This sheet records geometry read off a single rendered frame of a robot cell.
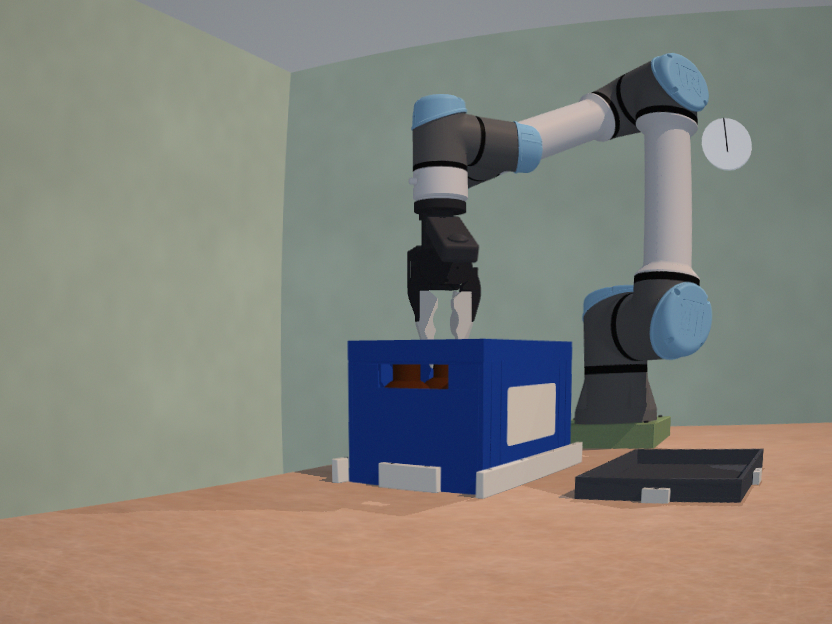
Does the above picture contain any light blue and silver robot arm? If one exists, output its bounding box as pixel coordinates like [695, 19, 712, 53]
[409, 53, 712, 424]

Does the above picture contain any blue plastic crate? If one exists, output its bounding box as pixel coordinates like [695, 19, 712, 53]
[348, 339, 572, 495]

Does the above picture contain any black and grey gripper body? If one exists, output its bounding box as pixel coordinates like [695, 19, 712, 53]
[407, 198, 473, 291]

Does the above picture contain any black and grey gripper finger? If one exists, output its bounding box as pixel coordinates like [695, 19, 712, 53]
[407, 266, 438, 340]
[450, 267, 481, 339]

